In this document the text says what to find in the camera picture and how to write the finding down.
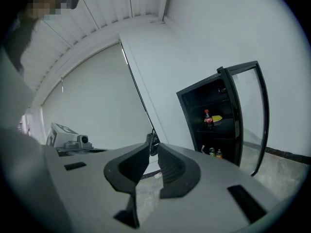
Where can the striped light blue shirt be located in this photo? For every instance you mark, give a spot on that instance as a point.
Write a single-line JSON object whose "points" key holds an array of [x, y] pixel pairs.
{"points": [[14, 93]]}

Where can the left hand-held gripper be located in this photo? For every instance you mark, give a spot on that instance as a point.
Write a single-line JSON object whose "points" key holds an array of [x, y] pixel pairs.
{"points": [[63, 137]]}

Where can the black handbag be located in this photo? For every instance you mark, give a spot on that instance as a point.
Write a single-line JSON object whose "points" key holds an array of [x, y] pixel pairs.
{"points": [[153, 143]]}

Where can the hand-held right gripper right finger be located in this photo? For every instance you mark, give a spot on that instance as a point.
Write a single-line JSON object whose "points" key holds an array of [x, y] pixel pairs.
{"points": [[213, 190]]}

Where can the white roller blind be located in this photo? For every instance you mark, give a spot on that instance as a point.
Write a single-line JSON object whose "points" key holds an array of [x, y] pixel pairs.
{"points": [[97, 101]]}

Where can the black mini fridge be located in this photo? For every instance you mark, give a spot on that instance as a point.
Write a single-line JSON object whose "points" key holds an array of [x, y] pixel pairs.
{"points": [[218, 98]]}

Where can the cola bottle red cap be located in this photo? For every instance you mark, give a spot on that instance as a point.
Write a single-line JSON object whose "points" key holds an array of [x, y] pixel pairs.
{"points": [[208, 120]]}

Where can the yellow plate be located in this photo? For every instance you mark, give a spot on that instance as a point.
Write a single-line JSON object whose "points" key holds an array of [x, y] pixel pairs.
{"points": [[218, 118]]}

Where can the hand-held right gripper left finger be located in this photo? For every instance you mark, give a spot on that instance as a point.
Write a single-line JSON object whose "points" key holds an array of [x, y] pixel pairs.
{"points": [[92, 190]]}

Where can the small white carton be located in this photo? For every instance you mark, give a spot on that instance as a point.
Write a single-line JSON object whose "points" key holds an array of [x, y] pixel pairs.
{"points": [[158, 175]]}

